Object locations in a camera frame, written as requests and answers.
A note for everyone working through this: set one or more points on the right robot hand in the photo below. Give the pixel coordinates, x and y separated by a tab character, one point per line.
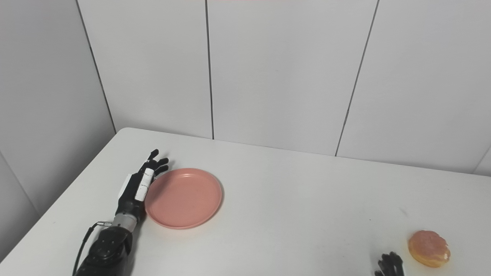
390	265

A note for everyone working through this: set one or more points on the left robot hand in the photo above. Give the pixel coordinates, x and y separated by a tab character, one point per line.
140	188

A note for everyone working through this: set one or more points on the pink round plate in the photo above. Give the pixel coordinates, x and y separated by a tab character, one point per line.
183	198

